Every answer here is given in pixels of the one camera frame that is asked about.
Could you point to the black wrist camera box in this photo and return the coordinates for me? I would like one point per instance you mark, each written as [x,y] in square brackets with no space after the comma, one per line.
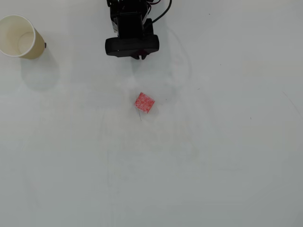
[123,46]

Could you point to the white paper cup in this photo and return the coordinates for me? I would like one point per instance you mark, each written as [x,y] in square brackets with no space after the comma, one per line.
[14,35]

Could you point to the red sponge cube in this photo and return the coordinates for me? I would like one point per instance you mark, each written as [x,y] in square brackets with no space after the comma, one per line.
[144,102]

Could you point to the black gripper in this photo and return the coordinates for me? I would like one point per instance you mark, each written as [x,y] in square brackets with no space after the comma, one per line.
[141,56]

